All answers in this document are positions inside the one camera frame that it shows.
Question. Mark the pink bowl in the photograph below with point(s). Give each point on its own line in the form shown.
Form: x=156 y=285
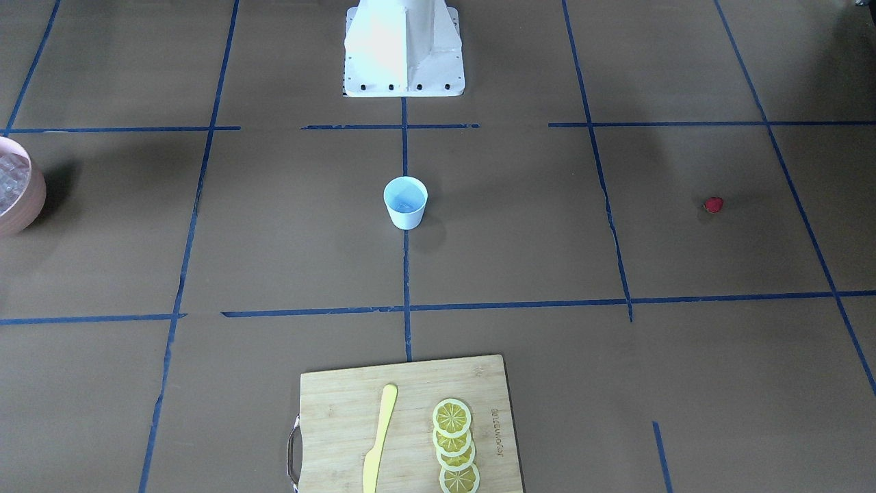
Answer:
x=30 y=204

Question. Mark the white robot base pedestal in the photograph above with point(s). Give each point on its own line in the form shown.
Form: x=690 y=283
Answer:
x=403 y=49

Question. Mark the lemon slice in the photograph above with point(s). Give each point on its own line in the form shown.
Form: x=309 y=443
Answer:
x=458 y=462
x=465 y=480
x=452 y=418
x=452 y=446

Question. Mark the pile of clear ice cubes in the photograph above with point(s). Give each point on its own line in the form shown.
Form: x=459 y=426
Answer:
x=15 y=176

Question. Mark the red strawberry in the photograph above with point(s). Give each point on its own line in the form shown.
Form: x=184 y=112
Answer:
x=714 y=205

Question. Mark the yellow plastic knife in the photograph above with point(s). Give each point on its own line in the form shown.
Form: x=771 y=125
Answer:
x=372 y=459

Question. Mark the light blue paper cup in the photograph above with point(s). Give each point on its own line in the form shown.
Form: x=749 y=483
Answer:
x=405 y=199

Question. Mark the bottom lemon slice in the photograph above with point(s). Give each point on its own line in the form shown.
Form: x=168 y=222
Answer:
x=465 y=480

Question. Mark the top lemon slice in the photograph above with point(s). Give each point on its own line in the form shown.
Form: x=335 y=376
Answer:
x=452 y=418

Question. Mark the bamboo cutting board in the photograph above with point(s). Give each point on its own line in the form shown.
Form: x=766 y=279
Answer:
x=337 y=414

